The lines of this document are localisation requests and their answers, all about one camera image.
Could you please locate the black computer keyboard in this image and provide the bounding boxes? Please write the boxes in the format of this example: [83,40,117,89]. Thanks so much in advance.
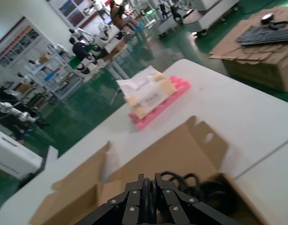
[236,25,288,46]

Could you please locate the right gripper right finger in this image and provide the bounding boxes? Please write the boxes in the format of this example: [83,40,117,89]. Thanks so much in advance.
[154,172,246,225]

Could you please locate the black coiled power cord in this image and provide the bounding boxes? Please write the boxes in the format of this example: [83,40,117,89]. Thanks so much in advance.
[159,172,239,218]

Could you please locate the green covered table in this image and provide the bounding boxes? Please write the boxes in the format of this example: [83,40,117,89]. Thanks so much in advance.
[68,56,82,70]

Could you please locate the seated person in black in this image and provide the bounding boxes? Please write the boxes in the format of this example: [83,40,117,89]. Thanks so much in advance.
[69,38,90,63]

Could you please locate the empty brown cardboard box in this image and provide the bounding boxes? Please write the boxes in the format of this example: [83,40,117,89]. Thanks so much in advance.
[29,180,101,225]

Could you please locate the pink foam tray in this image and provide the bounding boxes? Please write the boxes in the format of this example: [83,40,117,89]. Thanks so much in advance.
[128,75,192,131]

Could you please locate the black power cord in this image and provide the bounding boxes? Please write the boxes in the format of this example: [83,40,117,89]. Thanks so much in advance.
[140,177,159,225]
[159,172,239,218]

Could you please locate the person in orange brown top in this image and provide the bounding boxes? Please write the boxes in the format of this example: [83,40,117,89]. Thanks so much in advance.
[110,0,139,31]

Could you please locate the white Tianqing robot pedestal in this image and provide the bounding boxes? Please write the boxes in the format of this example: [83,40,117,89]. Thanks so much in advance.
[0,127,45,181]

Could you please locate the white robot base platform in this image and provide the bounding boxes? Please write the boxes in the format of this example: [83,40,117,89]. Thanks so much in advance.
[183,0,240,31]

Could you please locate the white taped foam package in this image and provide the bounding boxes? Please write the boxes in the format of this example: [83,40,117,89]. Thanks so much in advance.
[116,66,178,119]

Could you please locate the white metal shelf rack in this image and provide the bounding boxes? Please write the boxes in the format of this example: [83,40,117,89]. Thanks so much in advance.
[24,43,85,99]

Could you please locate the stack of flat cardboard sheets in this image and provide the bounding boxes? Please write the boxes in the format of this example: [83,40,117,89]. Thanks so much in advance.
[208,6,288,68]

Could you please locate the black computer mouse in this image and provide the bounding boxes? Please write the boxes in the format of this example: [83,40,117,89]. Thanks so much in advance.
[261,13,275,24]

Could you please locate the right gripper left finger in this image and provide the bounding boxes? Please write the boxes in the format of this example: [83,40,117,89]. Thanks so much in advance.
[74,173,144,225]

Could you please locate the brown cardboard box holding cords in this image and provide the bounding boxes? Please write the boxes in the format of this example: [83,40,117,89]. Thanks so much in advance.
[100,115,271,225]

